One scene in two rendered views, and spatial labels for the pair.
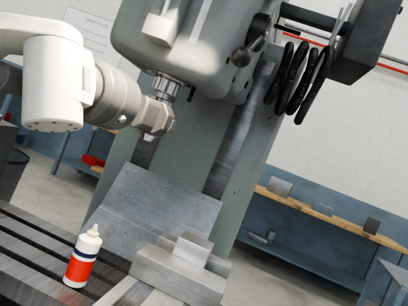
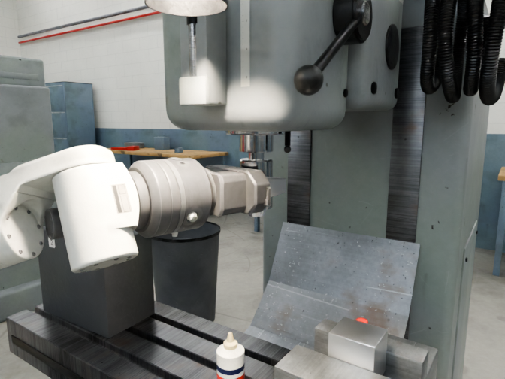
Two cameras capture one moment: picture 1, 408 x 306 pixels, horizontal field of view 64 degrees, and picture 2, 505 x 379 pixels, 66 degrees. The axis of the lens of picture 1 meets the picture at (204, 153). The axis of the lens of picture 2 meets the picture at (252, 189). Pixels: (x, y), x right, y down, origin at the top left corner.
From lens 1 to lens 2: 0.18 m
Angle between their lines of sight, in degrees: 26
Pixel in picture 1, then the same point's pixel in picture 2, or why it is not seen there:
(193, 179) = (369, 222)
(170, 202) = (348, 260)
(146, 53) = (205, 121)
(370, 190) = not seen: outside the picture
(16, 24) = (33, 173)
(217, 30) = (269, 56)
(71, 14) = not seen: hidden behind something
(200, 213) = (391, 266)
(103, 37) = not seen: hidden behind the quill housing
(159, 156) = (319, 204)
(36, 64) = (62, 206)
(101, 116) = (162, 227)
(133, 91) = (193, 180)
